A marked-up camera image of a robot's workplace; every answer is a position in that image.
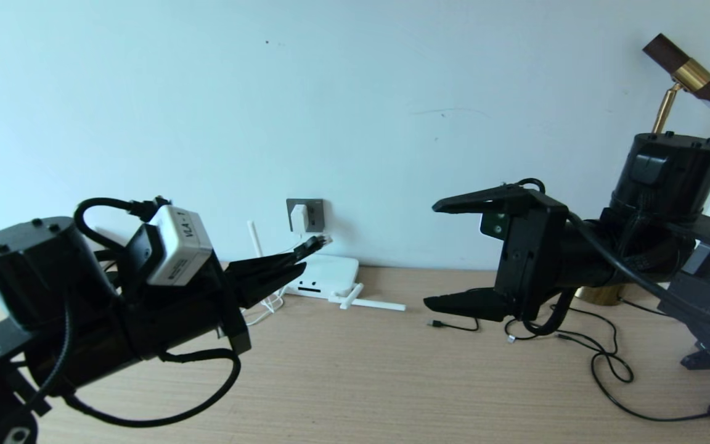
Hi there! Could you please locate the white router with antennas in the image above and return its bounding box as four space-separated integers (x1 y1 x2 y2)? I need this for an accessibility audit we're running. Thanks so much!
247 220 406 311

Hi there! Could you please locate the brass desk lamp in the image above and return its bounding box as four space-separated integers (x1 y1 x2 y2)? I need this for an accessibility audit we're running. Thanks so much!
574 33 710 306

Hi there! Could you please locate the black multi-head USB cable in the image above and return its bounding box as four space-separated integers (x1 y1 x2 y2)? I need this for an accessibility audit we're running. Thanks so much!
426 287 634 383

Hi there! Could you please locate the grey wall socket plate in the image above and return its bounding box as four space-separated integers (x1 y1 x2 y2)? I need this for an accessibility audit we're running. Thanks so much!
287 199 325 234

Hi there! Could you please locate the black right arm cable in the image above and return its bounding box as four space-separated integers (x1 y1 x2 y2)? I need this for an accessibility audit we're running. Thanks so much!
503 178 710 337

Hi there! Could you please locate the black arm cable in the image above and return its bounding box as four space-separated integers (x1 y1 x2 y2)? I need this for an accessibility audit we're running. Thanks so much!
22 196 242 429
503 178 710 337

